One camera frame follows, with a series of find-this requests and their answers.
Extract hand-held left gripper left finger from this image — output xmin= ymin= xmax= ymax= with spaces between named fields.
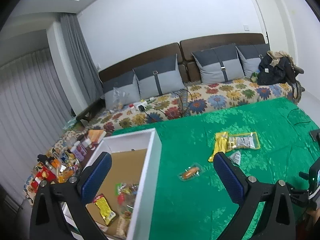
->
xmin=29 ymin=151 xmax=113 ymax=240

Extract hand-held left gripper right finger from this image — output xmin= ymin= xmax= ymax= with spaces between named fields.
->
xmin=213 ymin=152 xmax=297 ymax=240

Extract small silver snack packet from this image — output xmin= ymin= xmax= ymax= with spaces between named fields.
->
xmin=229 ymin=150 xmax=242 ymax=165

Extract large yellow and red packet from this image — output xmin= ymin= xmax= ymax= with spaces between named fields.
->
xmin=92 ymin=193 xmax=117 ymax=226

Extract long yellow snack packet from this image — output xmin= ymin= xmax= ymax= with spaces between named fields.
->
xmin=208 ymin=131 xmax=229 ymax=162

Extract clear sausage packet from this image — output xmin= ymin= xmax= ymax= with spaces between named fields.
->
xmin=178 ymin=164 xmax=203 ymax=182

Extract bag of round brown snacks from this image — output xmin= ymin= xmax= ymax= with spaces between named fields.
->
xmin=117 ymin=182 xmax=139 ymax=220

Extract yellow-edged clear snack packet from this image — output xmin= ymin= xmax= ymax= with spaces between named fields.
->
xmin=226 ymin=132 xmax=261 ymax=153

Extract white cardboard box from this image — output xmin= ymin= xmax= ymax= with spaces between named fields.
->
xmin=61 ymin=128 xmax=163 ymax=240

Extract clear bread packet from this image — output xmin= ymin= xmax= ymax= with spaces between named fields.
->
xmin=114 ymin=216 xmax=132 ymax=238

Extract person's right forearm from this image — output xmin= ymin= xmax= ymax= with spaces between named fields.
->
xmin=304 ymin=209 xmax=320 ymax=240

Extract white bottle with purple label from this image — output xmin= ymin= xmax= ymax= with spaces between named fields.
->
xmin=70 ymin=141 xmax=88 ymax=162

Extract black phone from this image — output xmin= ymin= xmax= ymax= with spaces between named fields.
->
xmin=309 ymin=129 xmax=320 ymax=143

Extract orange box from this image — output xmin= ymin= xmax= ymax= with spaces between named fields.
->
xmin=87 ymin=129 xmax=107 ymax=143

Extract clutter of bottles and jars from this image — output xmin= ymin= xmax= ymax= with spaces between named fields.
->
xmin=24 ymin=127 xmax=100 ymax=200

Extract green patterned blanket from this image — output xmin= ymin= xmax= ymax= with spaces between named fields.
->
xmin=112 ymin=97 xmax=320 ymax=240

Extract clear plastic bag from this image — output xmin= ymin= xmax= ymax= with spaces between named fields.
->
xmin=111 ymin=87 xmax=130 ymax=109

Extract white power strip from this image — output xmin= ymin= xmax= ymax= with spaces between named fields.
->
xmin=134 ymin=101 xmax=148 ymax=112

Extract floral bedsheet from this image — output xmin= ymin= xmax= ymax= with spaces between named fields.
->
xmin=24 ymin=78 xmax=303 ymax=205

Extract light pleated curtain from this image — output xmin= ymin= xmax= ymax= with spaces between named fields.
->
xmin=0 ymin=47 xmax=73 ymax=205

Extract black jacket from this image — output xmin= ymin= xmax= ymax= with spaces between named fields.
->
xmin=257 ymin=54 xmax=304 ymax=85

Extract beige cloth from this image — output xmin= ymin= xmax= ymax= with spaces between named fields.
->
xmin=267 ymin=50 xmax=292 ymax=67

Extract dark grey curtain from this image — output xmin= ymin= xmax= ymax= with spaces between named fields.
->
xmin=60 ymin=12 xmax=104 ymax=100

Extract brown headboard panel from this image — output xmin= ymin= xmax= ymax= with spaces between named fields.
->
xmin=180 ymin=33 xmax=265 ymax=83
xmin=99 ymin=42 xmax=181 ymax=85

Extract white door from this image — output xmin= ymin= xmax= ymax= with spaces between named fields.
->
xmin=246 ymin=0 xmax=298 ymax=63

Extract thin black cable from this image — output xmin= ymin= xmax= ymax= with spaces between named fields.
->
xmin=287 ymin=106 xmax=310 ymax=126

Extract dark wooden bed frame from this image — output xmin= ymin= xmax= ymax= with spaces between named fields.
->
xmin=76 ymin=97 xmax=105 ymax=123

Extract black cables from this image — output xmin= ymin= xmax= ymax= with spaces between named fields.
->
xmin=145 ymin=89 xmax=195 ymax=123

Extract grey two-tone pillow with strap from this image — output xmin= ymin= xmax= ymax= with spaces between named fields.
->
xmin=133 ymin=54 xmax=185 ymax=98
xmin=191 ymin=43 xmax=245 ymax=84

